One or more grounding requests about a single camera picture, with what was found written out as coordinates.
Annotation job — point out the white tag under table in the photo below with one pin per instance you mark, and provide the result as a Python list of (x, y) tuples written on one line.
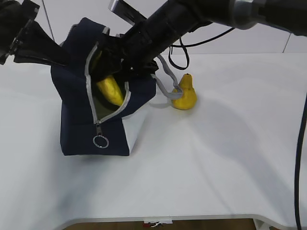
[(156, 222)]

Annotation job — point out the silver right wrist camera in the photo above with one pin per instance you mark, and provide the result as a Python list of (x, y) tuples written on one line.
[(126, 12)]

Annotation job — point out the yellow banana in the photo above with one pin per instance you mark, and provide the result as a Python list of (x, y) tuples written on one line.
[(106, 90)]

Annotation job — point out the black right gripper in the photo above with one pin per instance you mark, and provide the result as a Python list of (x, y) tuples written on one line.
[(131, 54)]

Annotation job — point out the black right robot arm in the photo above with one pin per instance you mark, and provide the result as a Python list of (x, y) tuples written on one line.
[(176, 18)]

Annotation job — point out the yellow pear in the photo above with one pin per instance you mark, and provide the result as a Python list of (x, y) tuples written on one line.
[(189, 97)]

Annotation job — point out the navy blue lunch bag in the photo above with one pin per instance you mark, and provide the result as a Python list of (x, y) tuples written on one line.
[(90, 125)]

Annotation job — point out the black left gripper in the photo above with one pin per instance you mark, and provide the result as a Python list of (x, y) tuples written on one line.
[(23, 37)]

